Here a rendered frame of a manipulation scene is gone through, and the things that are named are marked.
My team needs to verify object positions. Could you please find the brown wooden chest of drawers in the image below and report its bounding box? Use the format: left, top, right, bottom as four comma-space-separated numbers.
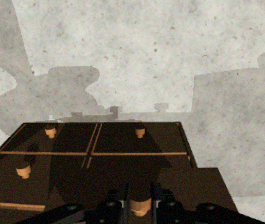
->
0, 122, 198, 215

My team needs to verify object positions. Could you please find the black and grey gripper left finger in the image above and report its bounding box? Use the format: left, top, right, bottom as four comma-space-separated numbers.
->
14, 183, 129, 224

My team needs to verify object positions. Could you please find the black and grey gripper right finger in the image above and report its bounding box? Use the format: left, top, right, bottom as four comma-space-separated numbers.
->
151, 183, 265, 224

